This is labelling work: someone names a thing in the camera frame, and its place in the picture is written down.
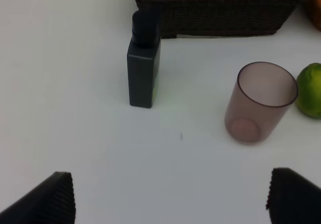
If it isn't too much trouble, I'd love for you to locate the translucent pink plastic cup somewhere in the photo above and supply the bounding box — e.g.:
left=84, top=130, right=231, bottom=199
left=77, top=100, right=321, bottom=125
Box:
left=224, top=62, right=298, bottom=144

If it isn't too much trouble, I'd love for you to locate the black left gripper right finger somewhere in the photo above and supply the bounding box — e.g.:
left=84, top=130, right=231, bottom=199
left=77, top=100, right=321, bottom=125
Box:
left=266, top=168, right=320, bottom=223

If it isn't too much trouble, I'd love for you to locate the dark green pump bottle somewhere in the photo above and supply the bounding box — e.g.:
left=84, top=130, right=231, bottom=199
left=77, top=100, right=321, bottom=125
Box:
left=127, top=10, right=161, bottom=108

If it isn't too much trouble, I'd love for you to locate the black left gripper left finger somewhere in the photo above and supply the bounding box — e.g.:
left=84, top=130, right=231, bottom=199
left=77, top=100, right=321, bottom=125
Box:
left=1, top=172, right=76, bottom=224

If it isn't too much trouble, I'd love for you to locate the dark brown wicker basket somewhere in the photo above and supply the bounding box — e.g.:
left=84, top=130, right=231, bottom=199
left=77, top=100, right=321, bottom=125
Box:
left=135, top=0, right=306, bottom=39

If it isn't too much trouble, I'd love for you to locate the light brown wicker basket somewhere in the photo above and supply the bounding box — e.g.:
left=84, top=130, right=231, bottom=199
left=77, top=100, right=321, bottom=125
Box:
left=304, top=0, right=321, bottom=31

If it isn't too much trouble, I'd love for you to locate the green lime fruit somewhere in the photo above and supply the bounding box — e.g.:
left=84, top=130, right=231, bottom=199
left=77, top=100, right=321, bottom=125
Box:
left=295, top=63, right=320, bottom=119

